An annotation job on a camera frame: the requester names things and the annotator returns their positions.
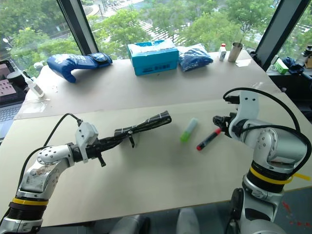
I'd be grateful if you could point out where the teal cardboard box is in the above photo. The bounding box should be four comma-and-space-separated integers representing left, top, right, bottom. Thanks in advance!
126, 39, 179, 77

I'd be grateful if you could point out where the blue plastic bag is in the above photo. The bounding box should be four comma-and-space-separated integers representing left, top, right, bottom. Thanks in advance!
177, 43, 214, 73

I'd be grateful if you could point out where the metal cup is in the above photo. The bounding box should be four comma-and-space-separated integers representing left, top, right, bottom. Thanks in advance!
227, 41, 245, 63

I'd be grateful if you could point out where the red marker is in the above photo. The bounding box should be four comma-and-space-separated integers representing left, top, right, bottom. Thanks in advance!
196, 128, 222, 152

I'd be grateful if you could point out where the black side table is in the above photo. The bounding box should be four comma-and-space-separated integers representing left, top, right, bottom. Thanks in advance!
266, 69, 312, 115

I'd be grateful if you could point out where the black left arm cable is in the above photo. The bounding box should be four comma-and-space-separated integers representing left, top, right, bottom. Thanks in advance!
18, 113, 83, 193

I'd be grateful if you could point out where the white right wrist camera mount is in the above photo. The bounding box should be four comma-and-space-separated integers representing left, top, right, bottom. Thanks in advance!
228, 90, 259, 142

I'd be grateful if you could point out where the grey rounded shape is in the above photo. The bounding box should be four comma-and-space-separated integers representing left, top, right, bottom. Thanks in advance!
175, 207, 201, 234

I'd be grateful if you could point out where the dark blue cloth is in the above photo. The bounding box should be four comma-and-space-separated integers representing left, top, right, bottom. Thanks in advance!
282, 56, 306, 76

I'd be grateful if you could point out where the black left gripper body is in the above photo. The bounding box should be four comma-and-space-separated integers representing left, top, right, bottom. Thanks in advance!
84, 143, 104, 161

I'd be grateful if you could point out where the dark round object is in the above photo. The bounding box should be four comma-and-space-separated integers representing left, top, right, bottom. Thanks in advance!
6, 70, 24, 85

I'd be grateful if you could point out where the yellow zip tie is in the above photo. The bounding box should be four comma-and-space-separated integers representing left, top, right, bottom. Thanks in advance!
249, 166, 312, 186

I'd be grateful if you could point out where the dark window frame post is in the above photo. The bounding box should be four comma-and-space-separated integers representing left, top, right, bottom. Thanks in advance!
254, 0, 311, 72
56, 0, 99, 56

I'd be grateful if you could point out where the dark rounded shape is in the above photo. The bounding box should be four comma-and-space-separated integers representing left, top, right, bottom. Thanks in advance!
113, 215, 151, 234

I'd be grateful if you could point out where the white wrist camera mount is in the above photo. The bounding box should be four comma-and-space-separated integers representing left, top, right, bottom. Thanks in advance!
75, 121, 99, 164
228, 90, 259, 142

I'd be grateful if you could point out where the green highlighter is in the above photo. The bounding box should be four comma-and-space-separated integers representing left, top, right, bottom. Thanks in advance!
180, 117, 199, 143

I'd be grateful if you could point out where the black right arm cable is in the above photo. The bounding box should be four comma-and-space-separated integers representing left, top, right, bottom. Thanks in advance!
223, 87, 312, 174

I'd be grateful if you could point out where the clear plastic wrapper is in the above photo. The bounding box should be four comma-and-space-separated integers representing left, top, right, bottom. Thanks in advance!
22, 97, 52, 114

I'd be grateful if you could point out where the laptop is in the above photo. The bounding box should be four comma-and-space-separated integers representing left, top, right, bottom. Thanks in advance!
0, 59, 28, 144

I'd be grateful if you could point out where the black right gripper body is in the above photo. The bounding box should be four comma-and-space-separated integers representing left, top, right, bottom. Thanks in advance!
220, 112, 236, 137

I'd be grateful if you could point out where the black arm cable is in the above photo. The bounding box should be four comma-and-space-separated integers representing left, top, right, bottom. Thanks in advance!
18, 113, 83, 193
223, 87, 312, 174

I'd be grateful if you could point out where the brown cardboard box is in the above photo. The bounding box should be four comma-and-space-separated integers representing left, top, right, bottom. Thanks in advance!
303, 50, 312, 69

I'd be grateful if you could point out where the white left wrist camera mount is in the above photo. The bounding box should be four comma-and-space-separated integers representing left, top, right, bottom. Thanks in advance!
75, 121, 99, 164

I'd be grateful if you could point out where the clear glue bottle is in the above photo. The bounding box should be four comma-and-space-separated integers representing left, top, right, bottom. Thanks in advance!
21, 70, 46, 99

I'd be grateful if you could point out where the small white bottle red cap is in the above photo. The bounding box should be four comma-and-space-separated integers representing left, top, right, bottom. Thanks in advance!
218, 43, 228, 62

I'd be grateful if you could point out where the green and white box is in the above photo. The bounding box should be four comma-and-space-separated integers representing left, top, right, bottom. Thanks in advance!
273, 59, 290, 75

